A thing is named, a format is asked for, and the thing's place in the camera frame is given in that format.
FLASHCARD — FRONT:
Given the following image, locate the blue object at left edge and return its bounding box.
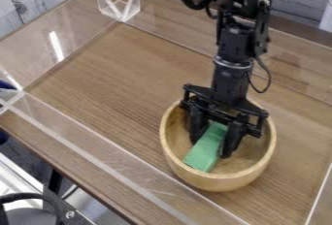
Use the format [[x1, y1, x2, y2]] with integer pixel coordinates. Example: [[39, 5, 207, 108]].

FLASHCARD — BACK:
[[0, 80, 16, 90]]

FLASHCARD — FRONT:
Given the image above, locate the clear acrylic corner bracket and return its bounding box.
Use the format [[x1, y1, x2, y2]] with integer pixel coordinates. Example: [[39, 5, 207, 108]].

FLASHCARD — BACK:
[[97, 0, 140, 22]]

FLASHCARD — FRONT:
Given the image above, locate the brown wooden bowl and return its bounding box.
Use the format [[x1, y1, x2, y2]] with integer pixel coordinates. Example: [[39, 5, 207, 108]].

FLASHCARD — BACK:
[[159, 101, 275, 192]]

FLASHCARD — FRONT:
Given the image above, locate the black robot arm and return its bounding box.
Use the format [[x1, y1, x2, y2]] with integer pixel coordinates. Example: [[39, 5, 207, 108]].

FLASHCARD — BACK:
[[180, 0, 270, 158]]

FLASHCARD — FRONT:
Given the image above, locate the black metal base plate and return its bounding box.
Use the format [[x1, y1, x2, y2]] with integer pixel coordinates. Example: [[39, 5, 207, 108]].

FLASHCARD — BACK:
[[41, 188, 96, 225]]

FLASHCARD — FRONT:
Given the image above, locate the black cable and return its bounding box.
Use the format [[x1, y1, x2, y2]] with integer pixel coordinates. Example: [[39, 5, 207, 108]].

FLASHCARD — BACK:
[[0, 192, 63, 225]]

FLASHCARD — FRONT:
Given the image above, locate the black table leg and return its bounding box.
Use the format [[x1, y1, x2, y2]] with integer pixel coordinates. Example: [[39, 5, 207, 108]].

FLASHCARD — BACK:
[[48, 170, 63, 195]]

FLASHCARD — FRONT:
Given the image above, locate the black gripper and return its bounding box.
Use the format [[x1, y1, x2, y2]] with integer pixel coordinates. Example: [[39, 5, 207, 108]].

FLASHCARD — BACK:
[[180, 62, 269, 158]]

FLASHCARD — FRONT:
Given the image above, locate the clear acrylic front wall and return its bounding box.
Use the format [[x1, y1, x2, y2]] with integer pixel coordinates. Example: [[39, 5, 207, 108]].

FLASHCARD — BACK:
[[0, 89, 249, 225]]

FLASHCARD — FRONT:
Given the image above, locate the green rectangular block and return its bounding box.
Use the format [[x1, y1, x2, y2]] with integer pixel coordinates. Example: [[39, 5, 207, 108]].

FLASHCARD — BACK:
[[183, 122, 229, 173]]

